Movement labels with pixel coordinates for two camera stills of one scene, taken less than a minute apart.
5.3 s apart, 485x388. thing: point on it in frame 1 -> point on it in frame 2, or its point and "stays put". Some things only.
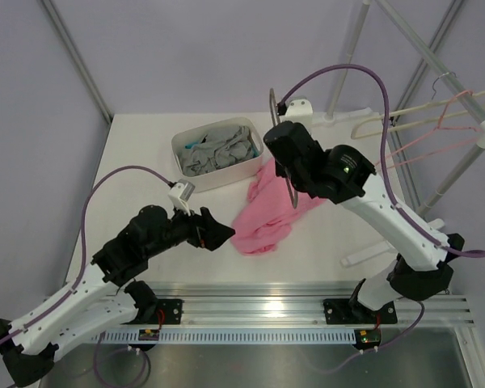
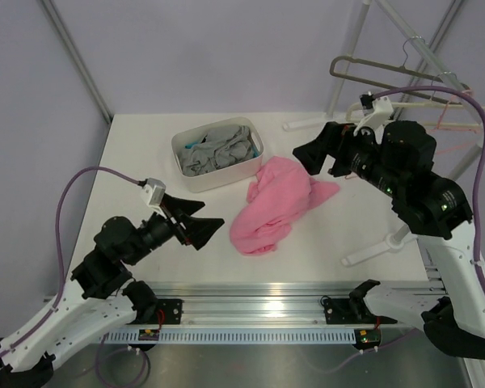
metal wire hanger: [276, 120] -> [398, 68]
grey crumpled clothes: [217, 150] stays put
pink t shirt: [265, 223] stays put
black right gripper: [280, 170] -> [336, 139]
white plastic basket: [219, 153] stays put
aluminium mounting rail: [300, 305] stays put
